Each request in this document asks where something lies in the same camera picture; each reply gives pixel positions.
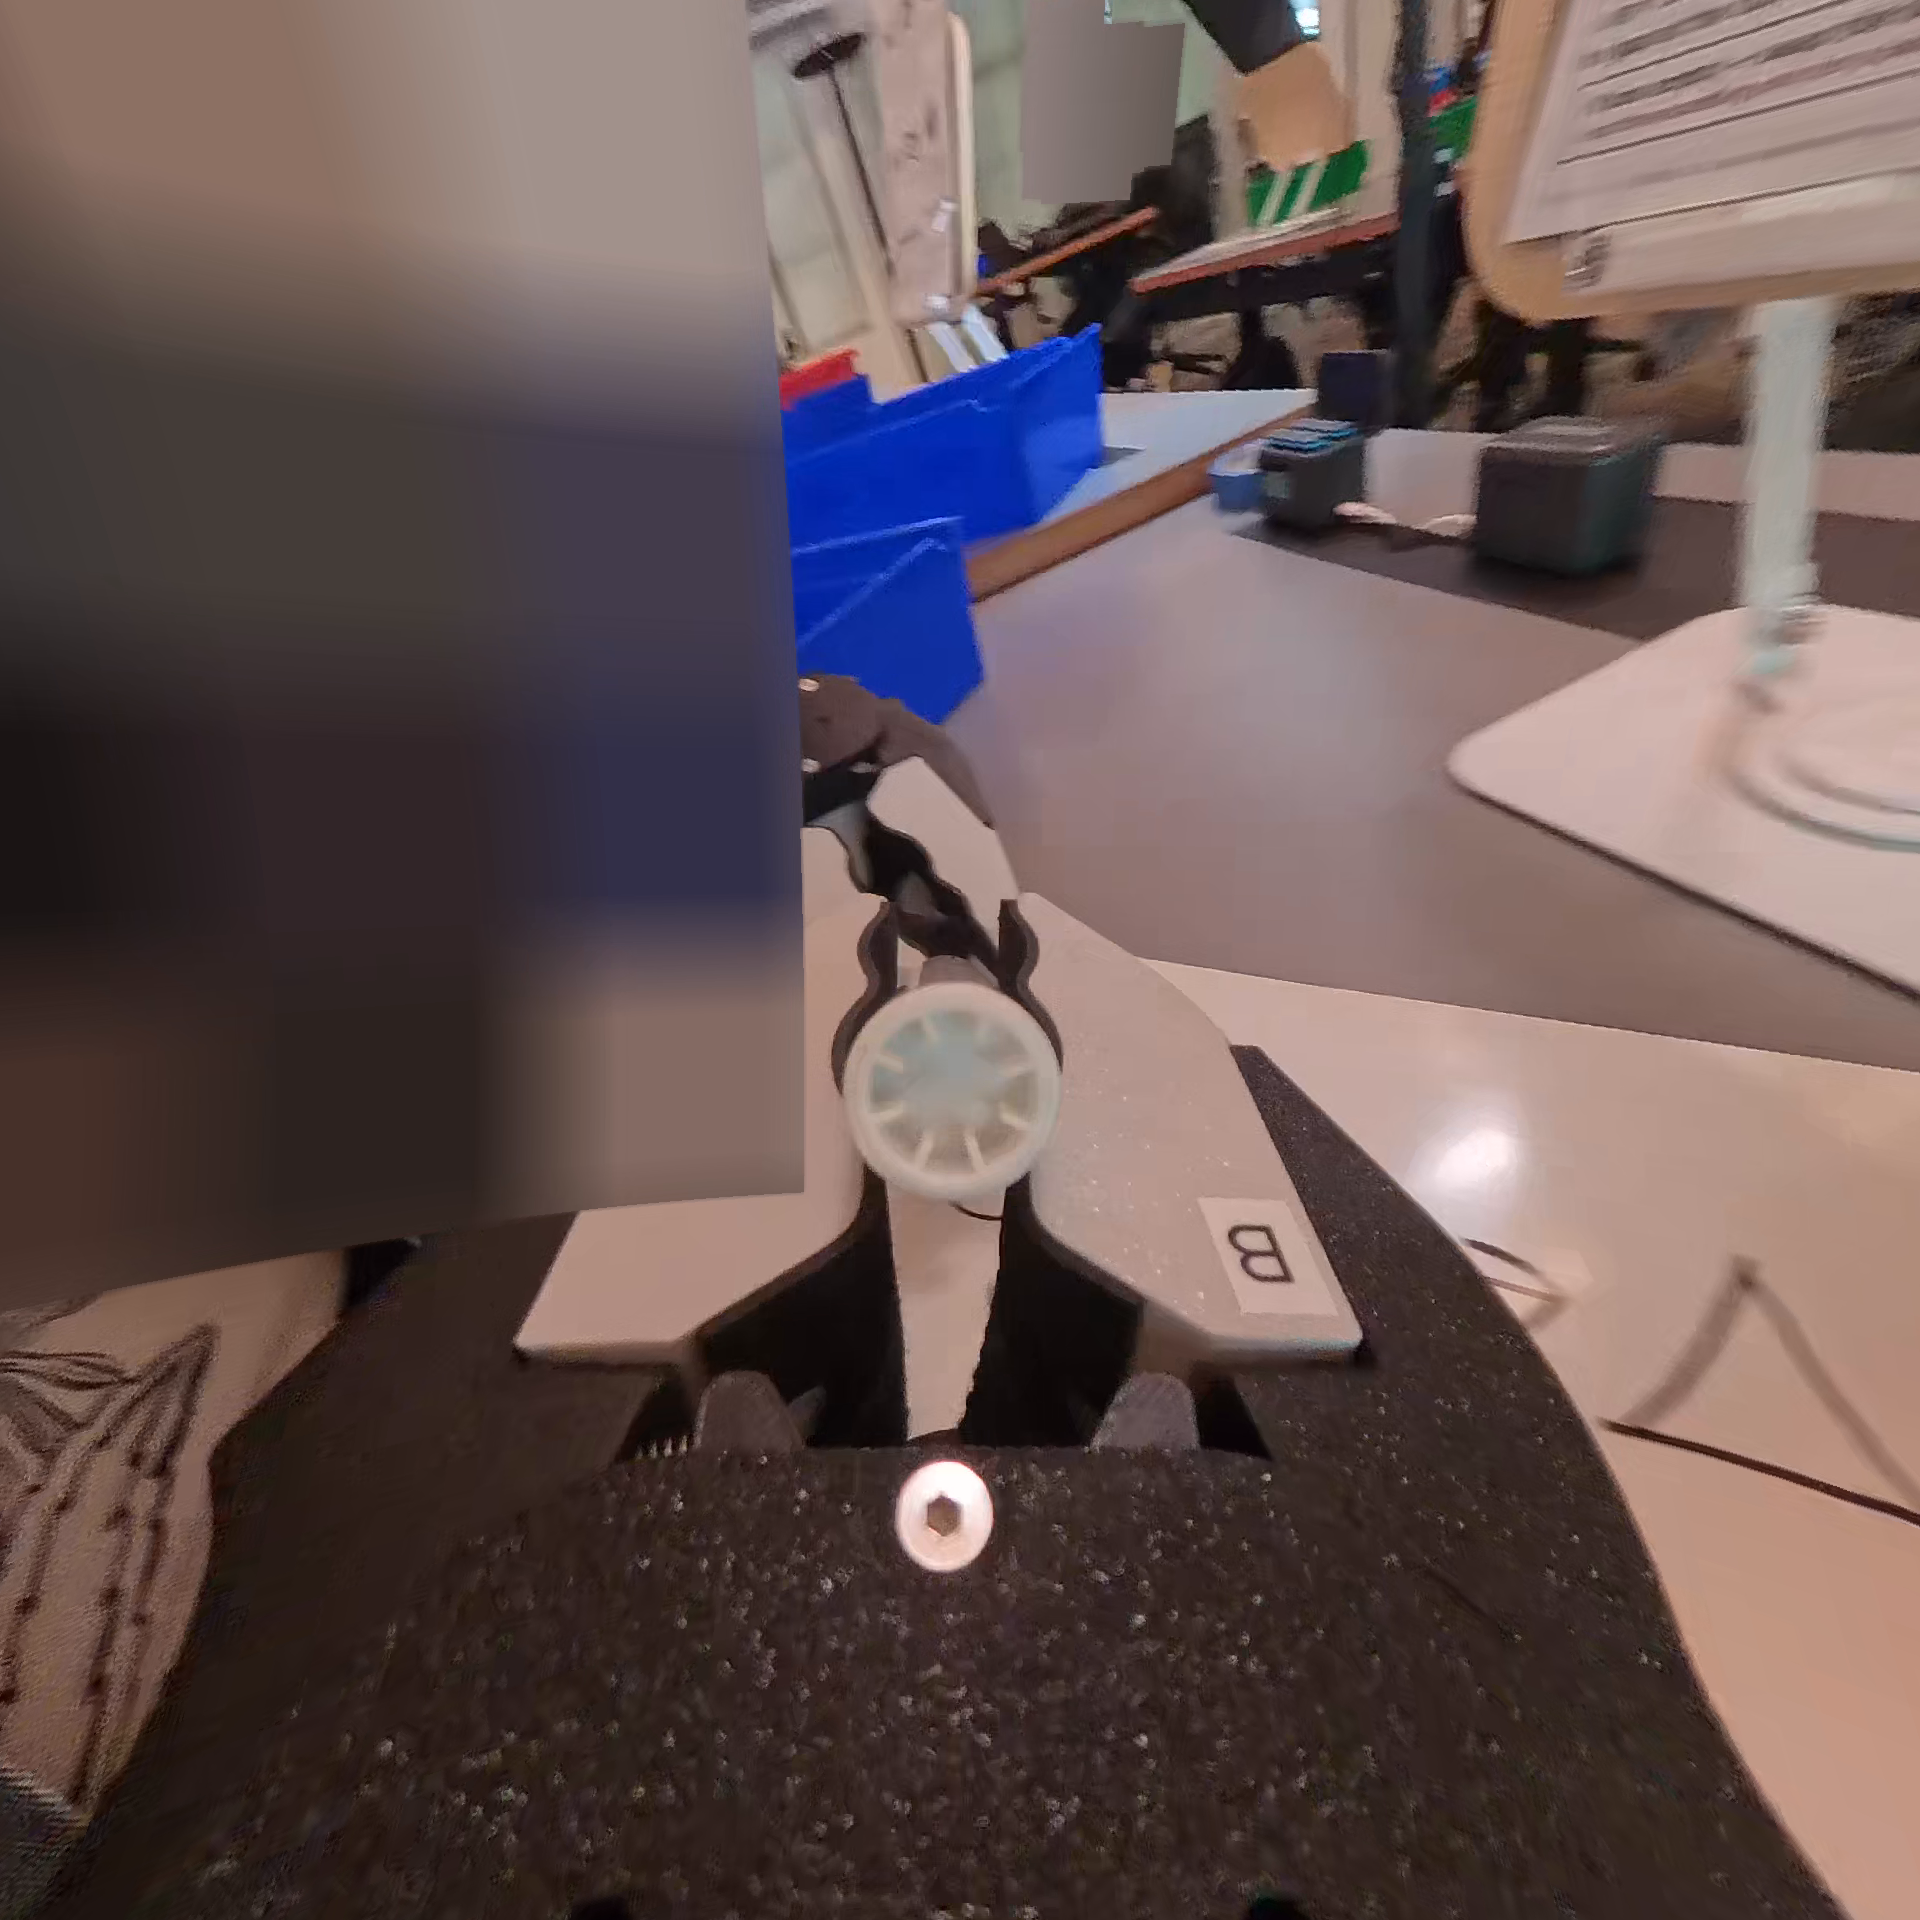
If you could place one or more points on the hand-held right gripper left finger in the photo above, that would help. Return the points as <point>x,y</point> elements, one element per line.
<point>675,1289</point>

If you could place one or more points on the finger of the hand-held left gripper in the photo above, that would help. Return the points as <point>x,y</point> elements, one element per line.
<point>960,849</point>
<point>825,884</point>

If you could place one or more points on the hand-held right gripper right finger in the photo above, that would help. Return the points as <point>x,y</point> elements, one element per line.
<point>1154,1140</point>

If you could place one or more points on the blue plastic bin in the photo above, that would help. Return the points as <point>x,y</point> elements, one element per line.
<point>884,629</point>
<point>973,434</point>

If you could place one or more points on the white whiteboard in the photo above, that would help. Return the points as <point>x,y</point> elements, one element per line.
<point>1650,1201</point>

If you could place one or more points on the red plastic bin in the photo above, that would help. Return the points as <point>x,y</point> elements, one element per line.
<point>820,374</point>

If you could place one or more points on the wooden edged side table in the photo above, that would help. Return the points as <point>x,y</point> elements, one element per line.
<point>1184,434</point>

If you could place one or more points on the black and blue battery stack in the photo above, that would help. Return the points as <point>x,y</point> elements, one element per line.
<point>1312,475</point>

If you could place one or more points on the beige fabric cushion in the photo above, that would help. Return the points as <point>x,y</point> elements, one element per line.
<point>134,1499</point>

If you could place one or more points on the white metal stand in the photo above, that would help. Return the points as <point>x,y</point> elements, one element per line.
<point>1650,780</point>

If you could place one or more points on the person in white shirt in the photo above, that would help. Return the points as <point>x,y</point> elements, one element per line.
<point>1275,250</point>

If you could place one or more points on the dark grey charger box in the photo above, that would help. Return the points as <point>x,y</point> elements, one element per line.
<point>1568,502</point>

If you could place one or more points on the green striped box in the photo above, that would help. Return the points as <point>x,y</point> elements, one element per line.
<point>1308,184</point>

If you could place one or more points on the black metal pole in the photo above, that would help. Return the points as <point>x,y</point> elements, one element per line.
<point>1421,224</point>

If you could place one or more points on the wooden sign board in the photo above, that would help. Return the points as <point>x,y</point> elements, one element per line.
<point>1481,180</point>

